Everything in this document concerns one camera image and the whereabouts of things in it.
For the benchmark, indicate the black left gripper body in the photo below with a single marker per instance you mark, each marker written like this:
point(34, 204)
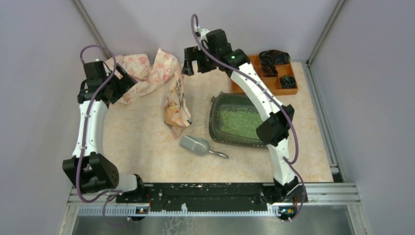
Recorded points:
point(119, 87)

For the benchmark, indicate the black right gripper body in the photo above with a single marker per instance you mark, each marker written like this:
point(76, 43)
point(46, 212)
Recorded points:
point(205, 63)

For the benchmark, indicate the dark grey litter box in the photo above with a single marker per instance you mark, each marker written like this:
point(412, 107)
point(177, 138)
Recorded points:
point(233, 100)

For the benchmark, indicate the green cat litter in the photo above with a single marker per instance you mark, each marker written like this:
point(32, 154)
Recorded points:
point(241, 122)

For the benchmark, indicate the pink cat litter bag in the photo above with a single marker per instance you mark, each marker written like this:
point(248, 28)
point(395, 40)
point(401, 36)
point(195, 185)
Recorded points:
point(175, 112)

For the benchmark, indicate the silver metal scoop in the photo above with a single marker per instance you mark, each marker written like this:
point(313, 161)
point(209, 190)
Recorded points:
point(200, 147)

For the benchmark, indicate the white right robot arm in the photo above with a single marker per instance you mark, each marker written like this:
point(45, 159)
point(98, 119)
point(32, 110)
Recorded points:
point(277, 126)

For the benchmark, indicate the orange divided organizer tray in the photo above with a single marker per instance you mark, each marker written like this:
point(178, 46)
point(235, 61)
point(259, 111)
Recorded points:
point(280, 80)

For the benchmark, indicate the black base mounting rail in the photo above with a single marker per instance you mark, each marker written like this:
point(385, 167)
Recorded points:
point(212, 197)

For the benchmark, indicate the floral pink cloth bag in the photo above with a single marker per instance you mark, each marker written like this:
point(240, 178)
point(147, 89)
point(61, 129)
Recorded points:
point(149, 76)

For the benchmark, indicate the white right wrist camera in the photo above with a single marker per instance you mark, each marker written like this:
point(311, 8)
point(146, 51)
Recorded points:
point(201, 34)

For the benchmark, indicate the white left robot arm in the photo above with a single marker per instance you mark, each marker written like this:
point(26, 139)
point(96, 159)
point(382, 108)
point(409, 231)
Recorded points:
point(88, 168)

